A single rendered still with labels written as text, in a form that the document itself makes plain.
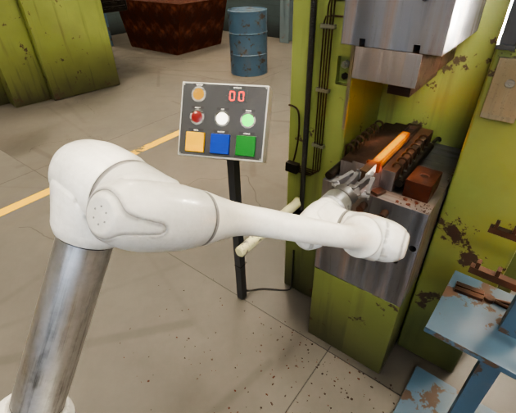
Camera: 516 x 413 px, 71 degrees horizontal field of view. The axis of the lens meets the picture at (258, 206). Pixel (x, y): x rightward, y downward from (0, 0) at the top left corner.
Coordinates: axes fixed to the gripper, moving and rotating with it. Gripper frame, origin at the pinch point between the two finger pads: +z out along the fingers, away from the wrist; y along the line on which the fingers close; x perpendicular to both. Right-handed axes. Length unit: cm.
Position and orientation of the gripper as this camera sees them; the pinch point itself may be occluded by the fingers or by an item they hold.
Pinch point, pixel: (368, 171)
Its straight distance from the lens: 127.5
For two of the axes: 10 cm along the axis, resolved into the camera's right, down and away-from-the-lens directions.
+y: 7.9, 3.4, -5.1
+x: -0.4, -8.0, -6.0
